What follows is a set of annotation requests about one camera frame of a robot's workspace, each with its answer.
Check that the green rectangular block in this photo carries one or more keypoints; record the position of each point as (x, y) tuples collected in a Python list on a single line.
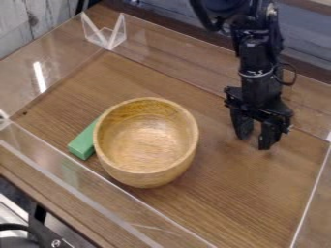
[(81, 147)]

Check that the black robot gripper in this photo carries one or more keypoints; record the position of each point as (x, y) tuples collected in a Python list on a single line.
[(256, 101)]

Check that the black table leg bracket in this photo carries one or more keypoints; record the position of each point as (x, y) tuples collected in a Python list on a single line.
[(48, 237)]

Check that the clear acrylic enclosure wall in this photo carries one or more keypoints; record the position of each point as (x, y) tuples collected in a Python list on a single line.
[(242, 198)]

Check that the clear acrylic corner bracket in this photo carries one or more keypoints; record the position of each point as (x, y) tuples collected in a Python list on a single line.
[(106, 38)]

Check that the brown wooden bowl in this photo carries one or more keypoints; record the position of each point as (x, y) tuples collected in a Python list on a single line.
[(146, 140)]

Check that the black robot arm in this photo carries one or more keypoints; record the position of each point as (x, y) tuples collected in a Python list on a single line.
[(250, 22)]

